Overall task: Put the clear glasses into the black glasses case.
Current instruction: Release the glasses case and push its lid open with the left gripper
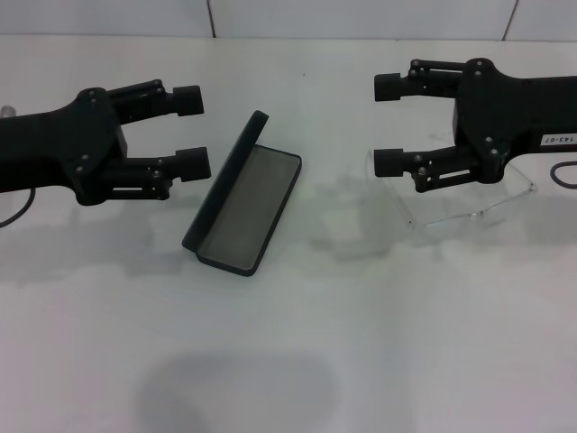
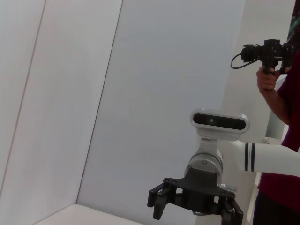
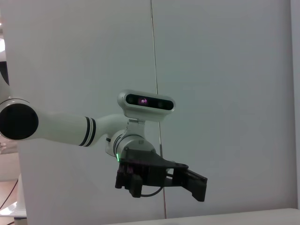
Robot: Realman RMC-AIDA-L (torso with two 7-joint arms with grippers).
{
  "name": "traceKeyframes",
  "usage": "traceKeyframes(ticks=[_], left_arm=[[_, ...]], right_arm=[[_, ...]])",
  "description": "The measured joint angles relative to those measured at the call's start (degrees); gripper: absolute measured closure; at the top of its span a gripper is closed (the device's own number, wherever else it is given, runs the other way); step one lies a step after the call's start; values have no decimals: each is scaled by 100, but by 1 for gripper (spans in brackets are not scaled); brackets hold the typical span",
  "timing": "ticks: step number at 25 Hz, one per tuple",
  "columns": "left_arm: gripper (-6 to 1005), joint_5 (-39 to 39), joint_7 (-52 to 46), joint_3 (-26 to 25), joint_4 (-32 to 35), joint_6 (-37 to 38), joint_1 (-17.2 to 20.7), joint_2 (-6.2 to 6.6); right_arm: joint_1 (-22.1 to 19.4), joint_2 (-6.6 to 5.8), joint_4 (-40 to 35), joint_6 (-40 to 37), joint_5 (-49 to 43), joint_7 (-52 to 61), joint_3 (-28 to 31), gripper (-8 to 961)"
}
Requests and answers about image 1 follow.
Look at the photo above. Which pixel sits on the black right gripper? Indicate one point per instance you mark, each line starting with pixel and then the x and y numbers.
pixel 505 113

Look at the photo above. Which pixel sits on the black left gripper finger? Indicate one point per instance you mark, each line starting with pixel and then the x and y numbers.
pixel 194 164
pixel 187 100

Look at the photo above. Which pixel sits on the clear white glasses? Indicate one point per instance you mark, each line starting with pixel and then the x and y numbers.
pixel 525 191

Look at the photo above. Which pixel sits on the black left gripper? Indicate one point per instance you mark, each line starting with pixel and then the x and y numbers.
pixel 49 144

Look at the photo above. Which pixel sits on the black glasses case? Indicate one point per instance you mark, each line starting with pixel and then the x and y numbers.
pixel 252 203

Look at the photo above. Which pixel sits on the left gripper silver connector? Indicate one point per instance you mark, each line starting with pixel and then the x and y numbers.
pixel 6 111

